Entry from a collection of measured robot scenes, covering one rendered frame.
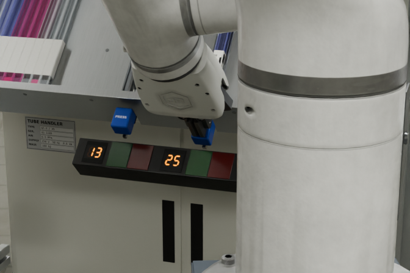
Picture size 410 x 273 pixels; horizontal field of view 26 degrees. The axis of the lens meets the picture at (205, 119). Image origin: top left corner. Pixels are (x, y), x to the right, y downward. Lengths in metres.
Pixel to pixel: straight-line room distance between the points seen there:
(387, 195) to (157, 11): 0.35
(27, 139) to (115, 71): 0.45
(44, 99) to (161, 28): 0.38
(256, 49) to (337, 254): 0.15
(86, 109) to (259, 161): 0.65
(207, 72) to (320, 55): 0.43
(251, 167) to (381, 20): 0.14
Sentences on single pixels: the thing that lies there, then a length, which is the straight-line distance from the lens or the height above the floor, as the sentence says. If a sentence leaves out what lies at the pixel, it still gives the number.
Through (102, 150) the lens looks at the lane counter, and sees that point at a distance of 1.19.
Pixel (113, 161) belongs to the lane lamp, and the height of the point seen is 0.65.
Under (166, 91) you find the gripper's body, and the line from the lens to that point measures 1.02.
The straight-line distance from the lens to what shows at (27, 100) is 1.27.
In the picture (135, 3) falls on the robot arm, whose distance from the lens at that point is 0.87.
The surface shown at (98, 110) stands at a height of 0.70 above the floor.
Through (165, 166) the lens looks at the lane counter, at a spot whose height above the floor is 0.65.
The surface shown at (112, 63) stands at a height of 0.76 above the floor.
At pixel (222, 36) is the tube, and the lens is 1.21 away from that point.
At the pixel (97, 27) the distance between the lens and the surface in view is 1.29.
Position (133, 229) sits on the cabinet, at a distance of 1.62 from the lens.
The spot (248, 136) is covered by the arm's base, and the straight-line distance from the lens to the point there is 0.62.
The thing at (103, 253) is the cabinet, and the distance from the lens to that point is 1.67.
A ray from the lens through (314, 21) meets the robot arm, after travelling 0.57.
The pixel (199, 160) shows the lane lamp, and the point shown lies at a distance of 1.14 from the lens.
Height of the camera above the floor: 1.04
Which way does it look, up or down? 17 degrees down
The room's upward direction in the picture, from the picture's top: straight up
